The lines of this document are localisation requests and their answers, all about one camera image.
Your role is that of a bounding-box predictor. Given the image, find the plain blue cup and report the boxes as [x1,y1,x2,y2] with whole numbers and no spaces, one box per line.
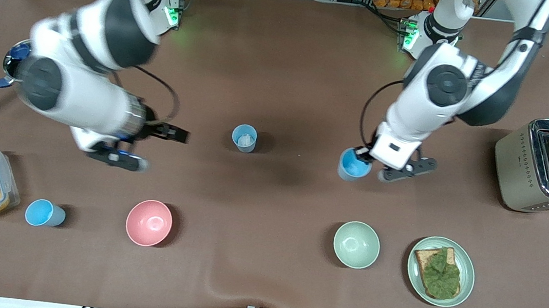
[336,146,375,184]
[24,197,68,230]

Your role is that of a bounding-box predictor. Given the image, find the blue cup with white paper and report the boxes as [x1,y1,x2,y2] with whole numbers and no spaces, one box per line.
[230,123,259,154]

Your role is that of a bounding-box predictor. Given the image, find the pale green bowl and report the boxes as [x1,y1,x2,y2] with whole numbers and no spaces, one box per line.
[331,219,383,272]

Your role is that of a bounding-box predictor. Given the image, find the pink bowl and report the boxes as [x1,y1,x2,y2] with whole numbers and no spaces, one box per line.
[123,197,175,249]

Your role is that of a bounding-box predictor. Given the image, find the glass lid with blue knob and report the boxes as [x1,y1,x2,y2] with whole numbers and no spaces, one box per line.
[3,38,33,81]

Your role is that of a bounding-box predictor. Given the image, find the bread slice under lettuce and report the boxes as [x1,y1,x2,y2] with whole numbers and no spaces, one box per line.
[409,243,466,303]

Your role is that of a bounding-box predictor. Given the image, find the brown table cover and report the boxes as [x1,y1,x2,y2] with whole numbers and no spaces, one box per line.
[0,0,549,308]

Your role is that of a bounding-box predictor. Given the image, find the silver toaster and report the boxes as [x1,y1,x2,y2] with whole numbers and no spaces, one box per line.
[488,113,549,216]

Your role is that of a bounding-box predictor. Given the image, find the green lettuce leaf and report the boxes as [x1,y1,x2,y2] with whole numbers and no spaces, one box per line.
[416,245,465,301]

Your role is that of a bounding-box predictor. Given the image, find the pale green plate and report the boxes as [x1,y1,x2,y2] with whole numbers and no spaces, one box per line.
[403,234,479,308]

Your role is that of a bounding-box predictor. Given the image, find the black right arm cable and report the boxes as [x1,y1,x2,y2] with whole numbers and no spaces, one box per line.
[126,65,184,124]

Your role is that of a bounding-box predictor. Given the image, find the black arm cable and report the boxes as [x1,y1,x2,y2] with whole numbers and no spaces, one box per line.
[357,75,406,150]
[126,65,184,124]

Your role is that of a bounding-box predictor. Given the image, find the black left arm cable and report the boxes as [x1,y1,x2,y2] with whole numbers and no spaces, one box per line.
[357,75,406,150]

